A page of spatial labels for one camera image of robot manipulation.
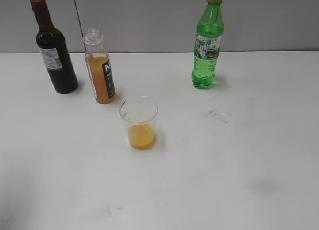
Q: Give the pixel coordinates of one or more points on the orange juice bottle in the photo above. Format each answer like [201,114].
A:
[99,67]

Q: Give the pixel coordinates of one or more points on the dark red wine bottle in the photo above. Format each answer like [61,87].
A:
[52,46]

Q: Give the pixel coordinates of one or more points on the green soda bottle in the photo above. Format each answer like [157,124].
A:
[209,33]

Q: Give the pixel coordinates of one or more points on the transparent plastic cup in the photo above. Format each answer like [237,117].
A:
[139,114]

